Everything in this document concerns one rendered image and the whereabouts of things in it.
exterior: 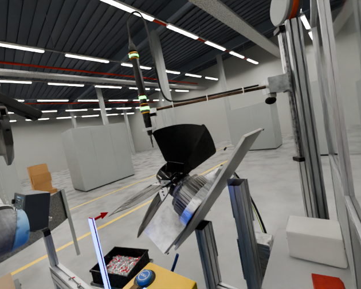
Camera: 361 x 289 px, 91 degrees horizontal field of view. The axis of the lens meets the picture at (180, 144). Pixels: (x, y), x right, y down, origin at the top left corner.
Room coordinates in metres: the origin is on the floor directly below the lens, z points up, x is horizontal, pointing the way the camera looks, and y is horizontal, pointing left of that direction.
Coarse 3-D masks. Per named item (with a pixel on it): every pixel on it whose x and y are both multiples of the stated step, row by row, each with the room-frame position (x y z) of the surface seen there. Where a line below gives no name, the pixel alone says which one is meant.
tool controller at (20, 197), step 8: (16, 192) 1.04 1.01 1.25; (24, 192) 1.02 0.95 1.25; (32, 192) 1.00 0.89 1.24; (40, 192) 0.98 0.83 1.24; (48, 192) 0.97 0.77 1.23; (16, 200) 0.99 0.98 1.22; (24, 200) 0.89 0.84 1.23; (32, 200) 0.91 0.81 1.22; (40, 200) 0.93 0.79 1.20; (48, 200) 0.96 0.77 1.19; (24, 208) 0.88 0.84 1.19; (32, 208) 0.90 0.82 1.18; (40, 208) 0.93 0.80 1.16; (48, 208) 0.95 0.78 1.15; (32, 216) 0.89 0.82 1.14; (40, 216) 0.92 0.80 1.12; (48, 216) 0.95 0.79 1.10; (32, 224) 0.89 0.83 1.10; (40, 224) 0.91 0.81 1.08; (48, 224) 0.94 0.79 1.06
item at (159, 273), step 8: (152, 264) 0.47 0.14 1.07; (152, 272) 0.43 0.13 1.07; (160, 272) 0.43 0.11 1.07; (168, 272) 0.43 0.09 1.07; (152, 280) 0.41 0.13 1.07; (160, 280) 0.41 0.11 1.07; (168, 280) 0.40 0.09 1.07; (176, 280) 0.40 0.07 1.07; (184, 280) 0.39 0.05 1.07; (192, 280) 0.39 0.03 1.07; (128, 288) 0.40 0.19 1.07; (152, 288) 0.39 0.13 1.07; (160, 288) 0.38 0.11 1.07; (168, 288) 0.38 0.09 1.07; (176, 288) 0.37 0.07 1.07; (184, 288) 0.37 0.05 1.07; (192, 288) 0.37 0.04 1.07
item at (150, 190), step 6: (150, 186) 0.84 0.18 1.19; (156, 186) 0.80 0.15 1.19; (162, 186) 0.80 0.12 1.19; (144, 192) 0.77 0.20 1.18; (150, 192) 0.75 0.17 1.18; (132, 198) 0.74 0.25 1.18; (138, 198) 0.71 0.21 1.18; (144, 198) 0.68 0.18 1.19; (126, 204) 0.70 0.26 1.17; (132, 204) 0.65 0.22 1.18; (120, 210) 0.63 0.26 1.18; (108, 216) 0.73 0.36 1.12
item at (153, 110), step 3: (153, 108) 0.84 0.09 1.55; (150, 111) 0.84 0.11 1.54; (153, 111) 0.84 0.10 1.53; (156, 111) 0.84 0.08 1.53; (150, 114) 0.84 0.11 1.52; (153, 114) 0.84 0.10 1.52; (156, 114) 0.86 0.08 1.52; (150, 117) 0.84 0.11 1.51; (153, 117) 0.84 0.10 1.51; (153, 120) 0.84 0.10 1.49; (153, 123) 0.84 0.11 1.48; (153, 126) 0.84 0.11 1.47; (156, 126) 0.87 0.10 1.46; (144, 129) 0.83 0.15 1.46; (147, 129) 0.82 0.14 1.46; (150, 129) 0.82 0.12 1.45; (153, 129) 0.83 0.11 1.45
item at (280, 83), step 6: (288, 72) 0.81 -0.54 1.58; (270, 78) 0.80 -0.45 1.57; (276, 78) 0.80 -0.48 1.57; (282, 78) 0.80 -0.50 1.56; (288, 78) 0.81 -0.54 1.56; (264, 84) 0.84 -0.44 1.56; (270, 84) 0.80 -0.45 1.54; (276, 84) 0.80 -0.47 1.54; (282, 84) 0.80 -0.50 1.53; (288, 84) 0.80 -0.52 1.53; (264, 90) 0.85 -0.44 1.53; (270, 90) 0.80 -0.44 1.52; (276, 90) 0.80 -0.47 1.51; (282, 90) 0.80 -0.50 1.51; (288, 90) 0.81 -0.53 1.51
